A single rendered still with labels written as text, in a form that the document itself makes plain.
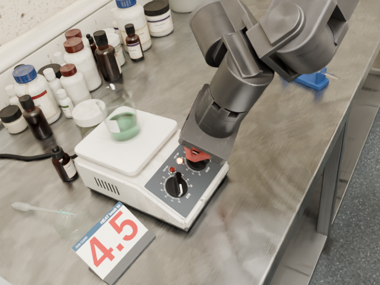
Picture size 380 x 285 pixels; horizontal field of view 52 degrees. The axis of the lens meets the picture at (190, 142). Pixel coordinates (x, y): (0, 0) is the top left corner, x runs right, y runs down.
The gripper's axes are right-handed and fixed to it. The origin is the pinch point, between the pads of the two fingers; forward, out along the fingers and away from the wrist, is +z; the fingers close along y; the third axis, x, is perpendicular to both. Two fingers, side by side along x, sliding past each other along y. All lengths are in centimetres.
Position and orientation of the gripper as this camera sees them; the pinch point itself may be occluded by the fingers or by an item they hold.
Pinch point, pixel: (193, 154)
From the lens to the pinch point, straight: 56.9
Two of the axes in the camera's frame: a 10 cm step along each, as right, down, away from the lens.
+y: -3.2, 7.4, -5.9
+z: -3.0, 5.1, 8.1
